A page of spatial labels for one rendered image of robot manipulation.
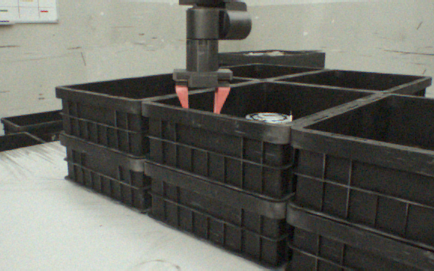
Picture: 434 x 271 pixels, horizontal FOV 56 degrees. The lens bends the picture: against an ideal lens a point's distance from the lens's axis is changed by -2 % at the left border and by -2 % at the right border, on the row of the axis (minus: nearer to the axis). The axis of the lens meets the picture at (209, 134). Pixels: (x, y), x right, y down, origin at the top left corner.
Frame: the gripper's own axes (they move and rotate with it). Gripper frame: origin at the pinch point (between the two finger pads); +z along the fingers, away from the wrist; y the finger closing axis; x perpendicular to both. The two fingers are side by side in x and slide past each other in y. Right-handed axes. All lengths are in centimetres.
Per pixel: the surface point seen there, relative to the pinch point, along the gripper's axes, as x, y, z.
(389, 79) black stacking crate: -42, -57, -3
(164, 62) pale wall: -380, 22, 19
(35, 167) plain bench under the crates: -32, 43, 20
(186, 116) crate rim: 9.6, 2.9, -2.8
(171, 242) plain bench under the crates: 9.4, 5.5, 19.3
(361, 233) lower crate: 30.0, -17.9, 7.4
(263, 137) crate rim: 19.8, -7.4, -2.0
